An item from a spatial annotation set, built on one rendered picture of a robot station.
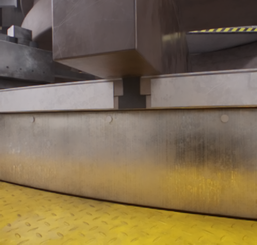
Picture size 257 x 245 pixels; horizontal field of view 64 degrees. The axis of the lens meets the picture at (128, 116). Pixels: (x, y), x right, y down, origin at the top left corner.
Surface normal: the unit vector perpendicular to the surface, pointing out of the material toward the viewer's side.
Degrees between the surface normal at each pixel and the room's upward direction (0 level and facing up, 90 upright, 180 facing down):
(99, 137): 90
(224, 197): 90
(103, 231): 0
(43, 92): 90
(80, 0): 90
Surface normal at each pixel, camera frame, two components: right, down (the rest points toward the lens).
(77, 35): -0.33, 0.01
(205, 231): -0.01, -1.00
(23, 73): 0.74, 0.00
